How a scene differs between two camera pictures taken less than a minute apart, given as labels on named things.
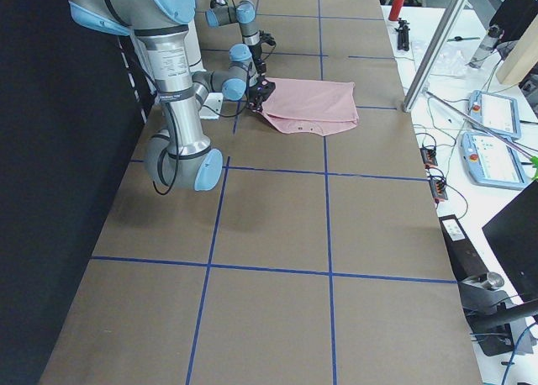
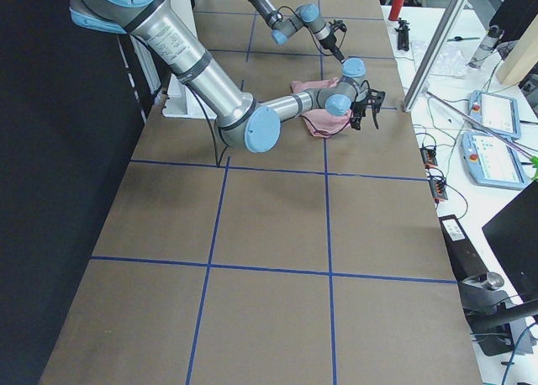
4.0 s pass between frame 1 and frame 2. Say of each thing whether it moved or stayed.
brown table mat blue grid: stayed
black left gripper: moved
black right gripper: moved
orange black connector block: stayed
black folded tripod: stayed
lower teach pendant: stayed
